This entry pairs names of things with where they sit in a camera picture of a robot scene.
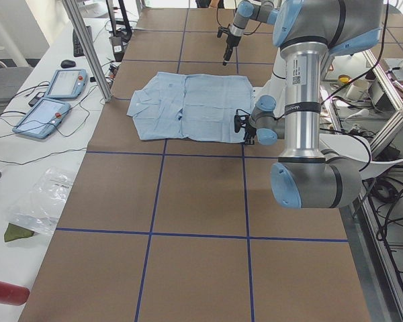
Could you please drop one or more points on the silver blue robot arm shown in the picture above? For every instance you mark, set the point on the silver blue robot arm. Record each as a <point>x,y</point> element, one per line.
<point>309,34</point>
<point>246,11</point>

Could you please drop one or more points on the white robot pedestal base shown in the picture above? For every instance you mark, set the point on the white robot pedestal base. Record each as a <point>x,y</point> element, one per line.
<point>276,84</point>

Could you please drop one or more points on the aluminium frame post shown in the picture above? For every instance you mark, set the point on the aluminium frame post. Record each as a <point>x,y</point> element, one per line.
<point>79,26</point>

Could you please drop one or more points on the clear plastic bag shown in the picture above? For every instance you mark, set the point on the clear plastic bag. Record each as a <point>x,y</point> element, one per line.
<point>40,208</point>

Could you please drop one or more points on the white curved panel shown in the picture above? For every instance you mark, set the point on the white curved panel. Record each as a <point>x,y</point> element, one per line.
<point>352,149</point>

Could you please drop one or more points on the black keyboard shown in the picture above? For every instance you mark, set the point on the black keyboard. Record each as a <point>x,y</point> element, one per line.
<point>77,47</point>

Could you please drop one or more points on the upper blue teach pendant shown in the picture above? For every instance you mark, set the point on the upper blue teach pendant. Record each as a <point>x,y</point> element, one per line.
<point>67,84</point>

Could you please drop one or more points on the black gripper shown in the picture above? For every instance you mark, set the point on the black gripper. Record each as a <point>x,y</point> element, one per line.
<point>229,41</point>
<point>248,131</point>

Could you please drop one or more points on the red bottle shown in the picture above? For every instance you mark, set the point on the red bottle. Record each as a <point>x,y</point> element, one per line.
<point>11,294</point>

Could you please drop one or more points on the black computer mouse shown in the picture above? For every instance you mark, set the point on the black computer mouse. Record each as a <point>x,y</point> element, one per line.
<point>68,64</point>

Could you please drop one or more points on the blue teach pendant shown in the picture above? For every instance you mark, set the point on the blue teach pendant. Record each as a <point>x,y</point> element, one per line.
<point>67,84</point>
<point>42,119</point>

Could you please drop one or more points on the green cloth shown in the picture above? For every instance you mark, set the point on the green cloth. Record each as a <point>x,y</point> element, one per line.
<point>15,232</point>

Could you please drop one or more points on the light blue button shirt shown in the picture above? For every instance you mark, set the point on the light blue button shirt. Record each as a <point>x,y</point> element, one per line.
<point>200,107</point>

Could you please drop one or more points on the lower blue teach pendant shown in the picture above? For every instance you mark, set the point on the lower blue teach pendant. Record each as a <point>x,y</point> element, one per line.
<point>42,119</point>

